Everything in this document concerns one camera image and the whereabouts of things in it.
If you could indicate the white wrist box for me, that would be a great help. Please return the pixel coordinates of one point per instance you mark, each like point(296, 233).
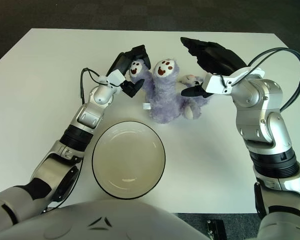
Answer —
point(116, 78)
point(216, 83)

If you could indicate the white plate black rim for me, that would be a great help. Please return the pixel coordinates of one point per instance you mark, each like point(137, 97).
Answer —
point(128, 160)

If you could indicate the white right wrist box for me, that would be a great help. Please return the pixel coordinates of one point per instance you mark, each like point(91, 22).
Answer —
point(216, 83)

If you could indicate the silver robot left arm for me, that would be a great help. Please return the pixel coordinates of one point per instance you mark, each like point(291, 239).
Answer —
point(45, 170)

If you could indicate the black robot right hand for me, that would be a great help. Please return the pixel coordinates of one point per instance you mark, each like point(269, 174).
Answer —
point(220, 60)

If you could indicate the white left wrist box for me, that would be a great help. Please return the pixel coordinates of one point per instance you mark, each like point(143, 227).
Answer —
point(116, 78)

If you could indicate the purple plush bunny doll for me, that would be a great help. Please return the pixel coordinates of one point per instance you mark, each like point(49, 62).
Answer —
point(165, 102)

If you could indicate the black metal floor bracket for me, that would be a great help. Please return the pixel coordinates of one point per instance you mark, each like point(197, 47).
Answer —
point(216, 230)

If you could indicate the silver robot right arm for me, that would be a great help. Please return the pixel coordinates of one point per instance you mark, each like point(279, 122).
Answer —
point(262, 120)

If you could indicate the grey robot torso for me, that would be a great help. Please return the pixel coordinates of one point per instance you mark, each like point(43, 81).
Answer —
point(100, 222)

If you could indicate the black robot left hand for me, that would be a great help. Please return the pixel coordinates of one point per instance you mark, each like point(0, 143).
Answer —
point(118, 63)

